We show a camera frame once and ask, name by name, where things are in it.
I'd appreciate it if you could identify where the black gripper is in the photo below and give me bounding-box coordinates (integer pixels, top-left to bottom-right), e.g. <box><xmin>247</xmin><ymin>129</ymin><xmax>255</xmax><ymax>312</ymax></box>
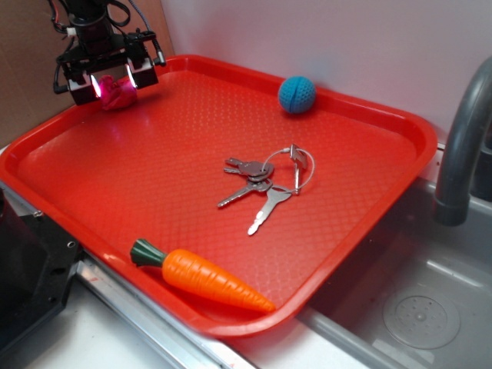
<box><xmin>56</xmin><ymin>29</ymin><xmax>158</xmax><ymax>105</ymax></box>

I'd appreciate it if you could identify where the red plastic tray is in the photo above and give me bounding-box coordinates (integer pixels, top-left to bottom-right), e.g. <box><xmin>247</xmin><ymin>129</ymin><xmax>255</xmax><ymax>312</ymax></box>
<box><xmin>1</xmin><ymin>55</ymin><xmax>437</xmax><ymax>337</ymax></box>

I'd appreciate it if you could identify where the silver key pair top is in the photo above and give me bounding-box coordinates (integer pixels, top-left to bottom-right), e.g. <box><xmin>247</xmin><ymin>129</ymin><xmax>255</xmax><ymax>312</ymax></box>
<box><xmin>224</xmin><ymin>158</ymin><xmax>274</xmax><ymax>182</ymax></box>

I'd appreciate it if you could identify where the silver key middle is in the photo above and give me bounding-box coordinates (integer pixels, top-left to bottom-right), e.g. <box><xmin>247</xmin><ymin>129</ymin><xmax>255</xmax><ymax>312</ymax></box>
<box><xmin>217</xmin><ymin>178</ymin><xmax>273</xmax><ymax>208</ymax></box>

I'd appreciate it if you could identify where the blue textured ball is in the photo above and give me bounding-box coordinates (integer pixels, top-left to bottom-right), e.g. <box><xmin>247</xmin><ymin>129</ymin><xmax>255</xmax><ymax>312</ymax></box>
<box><xmin>278</xmin><ymin>76</ymin><xmax>316</xmax><ymax>114</ymax></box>

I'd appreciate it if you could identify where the black device lower left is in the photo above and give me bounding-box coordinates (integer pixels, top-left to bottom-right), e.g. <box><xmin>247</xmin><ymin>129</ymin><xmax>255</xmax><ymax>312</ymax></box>
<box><xmin>1</xmin><ymin>194</ymin><xmax>81</xmax><ymax>355</ymax></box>

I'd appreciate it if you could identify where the silver key long blade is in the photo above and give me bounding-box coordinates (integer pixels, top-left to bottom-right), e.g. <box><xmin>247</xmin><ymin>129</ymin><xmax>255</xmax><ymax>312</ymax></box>
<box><xmin>248</xmin><ymin>185</ymin><xmax>292</xmax><ymax>236</ymax></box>

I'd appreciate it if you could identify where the small flat silver key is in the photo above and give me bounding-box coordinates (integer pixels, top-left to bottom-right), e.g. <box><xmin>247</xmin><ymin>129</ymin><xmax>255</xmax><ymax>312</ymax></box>
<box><xmin>289</xmin><ymin>144</ymin><xmax>311</xmax><ymax>195</ymax></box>

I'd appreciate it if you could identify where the orange toy carrot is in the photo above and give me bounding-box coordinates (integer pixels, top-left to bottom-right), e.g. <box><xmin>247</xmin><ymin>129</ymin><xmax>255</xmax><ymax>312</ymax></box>
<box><xmin>130</xmin><ymin>239</ymin><xmax>276</xmax><ymax>313</ymax></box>

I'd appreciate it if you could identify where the grey toy faucet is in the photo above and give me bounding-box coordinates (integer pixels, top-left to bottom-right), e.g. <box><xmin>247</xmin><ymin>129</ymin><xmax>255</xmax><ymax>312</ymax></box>
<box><xmin>433</xmin><ymin>58</ymin><xmax>491</xmax><ymax>226</ymax></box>

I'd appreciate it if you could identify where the grey plastic sink basin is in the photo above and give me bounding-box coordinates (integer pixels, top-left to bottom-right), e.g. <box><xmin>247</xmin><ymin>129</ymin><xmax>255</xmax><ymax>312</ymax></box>
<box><xmin>299</xmin><ymin>180</ymin><xmax>491</xmax><ymax>368</ymax></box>

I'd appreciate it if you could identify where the braided grey cable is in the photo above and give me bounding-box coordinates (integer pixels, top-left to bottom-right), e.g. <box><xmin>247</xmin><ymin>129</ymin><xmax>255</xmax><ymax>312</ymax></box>
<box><xmin>128</xmin><ymin>0</ymin><xmax>151</xmax><ymax>34</ymax></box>

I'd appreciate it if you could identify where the wire key ring loop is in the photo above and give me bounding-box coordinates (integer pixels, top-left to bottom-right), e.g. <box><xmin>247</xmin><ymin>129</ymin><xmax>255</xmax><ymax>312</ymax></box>
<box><xmin>262</xmin><ymin>148</ymin><xmax>316</xmax><ymax>192</ymax></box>

